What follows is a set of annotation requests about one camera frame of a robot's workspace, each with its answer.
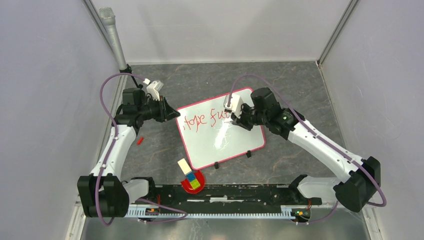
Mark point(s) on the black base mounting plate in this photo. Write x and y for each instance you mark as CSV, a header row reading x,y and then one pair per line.
x,y
229,198

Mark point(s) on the blue toy brick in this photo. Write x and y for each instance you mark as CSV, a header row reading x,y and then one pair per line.
x,y
190,176

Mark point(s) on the red curved toy base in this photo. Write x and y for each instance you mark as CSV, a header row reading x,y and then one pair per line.
x,y
186,186

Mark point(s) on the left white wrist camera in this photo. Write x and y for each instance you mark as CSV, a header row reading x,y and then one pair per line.
x,y
153,87

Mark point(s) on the white toy brick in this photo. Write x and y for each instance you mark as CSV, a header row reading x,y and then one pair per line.
x,y
184,166

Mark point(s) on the silver microphone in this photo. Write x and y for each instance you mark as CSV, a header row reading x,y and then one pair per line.
x,y
108,20

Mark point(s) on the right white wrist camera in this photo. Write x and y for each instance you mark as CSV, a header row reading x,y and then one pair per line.
x,y
233,104

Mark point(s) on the green toy brick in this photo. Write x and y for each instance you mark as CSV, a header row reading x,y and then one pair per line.
x,y
195,184

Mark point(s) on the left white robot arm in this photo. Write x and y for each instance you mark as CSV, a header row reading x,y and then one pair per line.
x,y
102,192

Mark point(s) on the pink framed whiteboard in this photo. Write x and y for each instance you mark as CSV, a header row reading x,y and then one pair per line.
x,y
207,139

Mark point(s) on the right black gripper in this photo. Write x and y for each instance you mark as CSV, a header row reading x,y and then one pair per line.
x,y
240,122

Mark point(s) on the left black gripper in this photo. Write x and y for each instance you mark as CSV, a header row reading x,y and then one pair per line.
x,y
166,112

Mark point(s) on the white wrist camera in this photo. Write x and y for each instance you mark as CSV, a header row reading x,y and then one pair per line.
x,y
153,87
233,104

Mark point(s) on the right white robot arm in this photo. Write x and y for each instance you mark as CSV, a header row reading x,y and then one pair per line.
x,y
356,179

